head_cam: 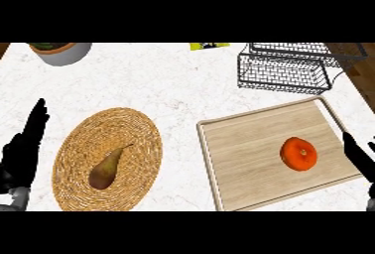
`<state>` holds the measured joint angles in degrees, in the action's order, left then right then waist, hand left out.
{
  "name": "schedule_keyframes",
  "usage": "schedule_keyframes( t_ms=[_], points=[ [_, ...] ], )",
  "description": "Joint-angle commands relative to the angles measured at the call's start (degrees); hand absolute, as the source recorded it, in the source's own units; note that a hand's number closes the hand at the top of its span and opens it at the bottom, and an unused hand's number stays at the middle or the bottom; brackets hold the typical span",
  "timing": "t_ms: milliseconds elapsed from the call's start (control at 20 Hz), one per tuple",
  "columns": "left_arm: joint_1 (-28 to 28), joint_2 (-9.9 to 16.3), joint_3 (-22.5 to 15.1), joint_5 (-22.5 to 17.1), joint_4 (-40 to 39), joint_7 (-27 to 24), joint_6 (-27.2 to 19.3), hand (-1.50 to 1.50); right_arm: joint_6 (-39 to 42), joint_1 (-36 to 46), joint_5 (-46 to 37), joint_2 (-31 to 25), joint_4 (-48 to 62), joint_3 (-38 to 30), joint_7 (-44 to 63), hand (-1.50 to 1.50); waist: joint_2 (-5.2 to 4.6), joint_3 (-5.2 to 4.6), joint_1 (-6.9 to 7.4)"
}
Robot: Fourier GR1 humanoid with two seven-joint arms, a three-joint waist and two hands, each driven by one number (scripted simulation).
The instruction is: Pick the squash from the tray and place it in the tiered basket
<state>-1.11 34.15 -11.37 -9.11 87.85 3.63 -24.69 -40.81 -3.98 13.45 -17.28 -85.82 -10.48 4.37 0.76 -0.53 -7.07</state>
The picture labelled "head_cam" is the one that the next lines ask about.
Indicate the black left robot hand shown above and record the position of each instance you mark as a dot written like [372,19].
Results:
[22,155]

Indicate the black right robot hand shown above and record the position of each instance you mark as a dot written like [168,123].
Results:
[359,155]

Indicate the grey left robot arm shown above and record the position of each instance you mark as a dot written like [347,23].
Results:
[15,200]

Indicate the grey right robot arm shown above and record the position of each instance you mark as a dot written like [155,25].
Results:
[371,201]

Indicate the orange round squash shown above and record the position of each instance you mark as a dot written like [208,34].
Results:
[298,154]

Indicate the pale wooden tray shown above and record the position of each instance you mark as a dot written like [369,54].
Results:
[278,155]

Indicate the round woven wicker placemat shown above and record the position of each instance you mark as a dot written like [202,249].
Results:
[106,159]

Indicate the brown green pear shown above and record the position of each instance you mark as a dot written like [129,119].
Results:
[105,172]

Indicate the grey plant pot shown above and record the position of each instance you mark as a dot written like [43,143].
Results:
[61,53]

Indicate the yellow green printed card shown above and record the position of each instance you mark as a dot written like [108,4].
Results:
[208,45]

